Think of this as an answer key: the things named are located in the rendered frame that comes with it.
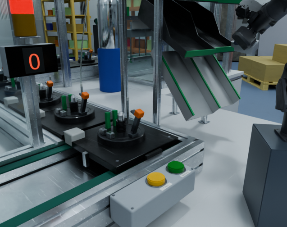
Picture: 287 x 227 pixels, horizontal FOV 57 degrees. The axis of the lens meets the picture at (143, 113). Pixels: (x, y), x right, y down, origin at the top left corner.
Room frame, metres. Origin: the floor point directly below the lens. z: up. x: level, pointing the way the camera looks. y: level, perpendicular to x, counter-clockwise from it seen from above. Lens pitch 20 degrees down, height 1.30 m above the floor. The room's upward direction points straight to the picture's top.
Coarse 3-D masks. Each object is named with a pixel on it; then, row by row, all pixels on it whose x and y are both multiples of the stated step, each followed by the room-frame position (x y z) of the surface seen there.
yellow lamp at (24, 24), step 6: (12, 18) 0.64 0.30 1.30; (18, 18) 0.63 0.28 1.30; (24, 18) 0.63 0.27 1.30; (30, 18) 0.64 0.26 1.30; (18, 24) 0.63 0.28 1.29; (24, 24) 0.63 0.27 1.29; (30, 24) 0.64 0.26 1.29; (18, 30) 0.63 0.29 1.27; (24, 30) 0.63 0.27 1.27; (30, 30) 0.64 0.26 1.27
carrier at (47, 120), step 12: (72, 96) 0.88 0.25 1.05; (60, 108) 0.92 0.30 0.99; (72, 108) 0.87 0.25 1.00; (96, 108) 0.98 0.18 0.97; (48, 120) 0.84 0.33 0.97; (60, 120) 0.83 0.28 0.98; (72, 120) 0.82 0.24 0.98; (84, 120) 0.83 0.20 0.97; (96, 120) 0.84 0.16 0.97; (60, 132) 0.74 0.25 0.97
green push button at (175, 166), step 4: (168, 164) 0.55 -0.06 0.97; (172, 164) 0.55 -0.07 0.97; (176, 164) 0.55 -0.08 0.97; (180, 164) 0.55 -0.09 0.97; (168, 168) 0.54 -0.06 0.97; (172, 168) 0.53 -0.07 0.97; (176, 168) 0.53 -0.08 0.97; (180, 168) 0.53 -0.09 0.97; (172, 172) 0.53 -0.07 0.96; (176, 172) 0.53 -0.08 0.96; (180, 172) 0.53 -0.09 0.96
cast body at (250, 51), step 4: (248, 28) 0.87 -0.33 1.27; (252, 32) 0.86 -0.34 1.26; (256, 40) 0.87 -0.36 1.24; (232, 44) 0.91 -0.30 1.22; (256, 44) 0.86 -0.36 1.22; (236, 48) 0.89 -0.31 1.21; (240, 48) 0.88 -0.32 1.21; (252, 48) 0.85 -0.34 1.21; (256, 48) 0.87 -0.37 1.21; (244, 52) 0.87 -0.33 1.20; (248, 52) 0.86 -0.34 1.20; (252, 52) 0.85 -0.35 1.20
